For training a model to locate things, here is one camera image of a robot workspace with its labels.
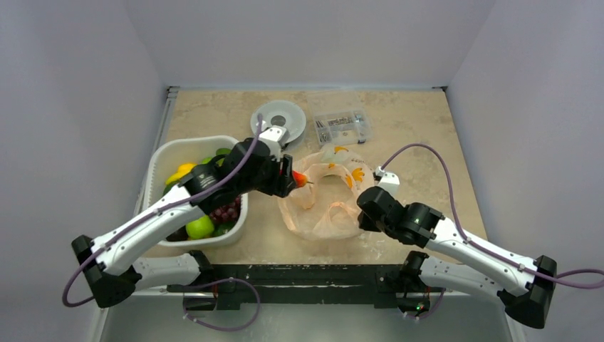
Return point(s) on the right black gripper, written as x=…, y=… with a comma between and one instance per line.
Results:
x=367, y=215

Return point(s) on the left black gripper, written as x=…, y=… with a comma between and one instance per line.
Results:
x=277, y=187

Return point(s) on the red orange fake fruit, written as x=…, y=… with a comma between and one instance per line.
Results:
x=300, y=179

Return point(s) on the orange printed plastic bag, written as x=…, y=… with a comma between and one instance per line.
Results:
x=326, y=207

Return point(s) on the green orange mango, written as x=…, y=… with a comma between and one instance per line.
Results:
x=222, y=151

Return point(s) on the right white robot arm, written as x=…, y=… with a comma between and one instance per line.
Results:
x=522, y=284

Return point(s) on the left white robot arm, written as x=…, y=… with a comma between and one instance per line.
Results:
x=111, y=266

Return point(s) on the red purple grape bunch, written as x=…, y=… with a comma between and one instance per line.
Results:
x=227, y=213

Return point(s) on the grey filament spool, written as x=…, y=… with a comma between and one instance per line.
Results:
x=285, y=114

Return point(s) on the clear screw organizer box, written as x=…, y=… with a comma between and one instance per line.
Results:
x=339, y=117

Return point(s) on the large green apple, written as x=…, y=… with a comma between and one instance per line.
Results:
x=201, y=228

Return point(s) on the yellow banana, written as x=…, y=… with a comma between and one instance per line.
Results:
x=182, y=170

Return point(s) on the white plastic basket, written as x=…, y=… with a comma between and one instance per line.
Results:
x=164, y=163

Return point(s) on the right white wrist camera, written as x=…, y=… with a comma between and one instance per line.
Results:
x=389, y=181

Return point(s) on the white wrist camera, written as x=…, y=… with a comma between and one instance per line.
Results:
x=389, y=181
x=275, y=138

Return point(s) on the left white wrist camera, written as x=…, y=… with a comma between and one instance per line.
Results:
x=275, y=138

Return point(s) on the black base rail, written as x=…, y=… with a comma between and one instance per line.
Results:
x=383, y=286

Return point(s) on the aluminium frame rail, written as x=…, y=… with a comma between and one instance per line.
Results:
x=101, y=315

